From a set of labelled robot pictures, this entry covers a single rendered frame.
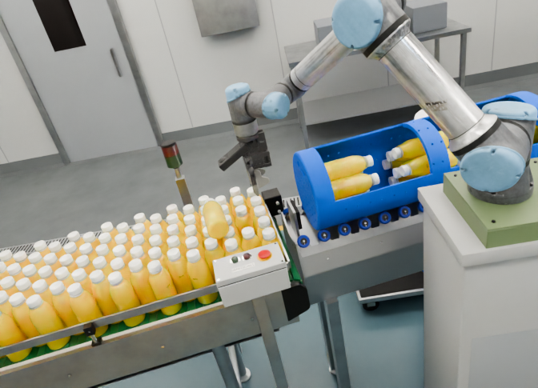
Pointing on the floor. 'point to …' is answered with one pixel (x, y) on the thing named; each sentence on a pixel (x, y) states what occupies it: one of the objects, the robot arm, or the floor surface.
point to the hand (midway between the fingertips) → (253, 189)
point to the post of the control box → (270, 341)
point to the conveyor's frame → (161, 346)
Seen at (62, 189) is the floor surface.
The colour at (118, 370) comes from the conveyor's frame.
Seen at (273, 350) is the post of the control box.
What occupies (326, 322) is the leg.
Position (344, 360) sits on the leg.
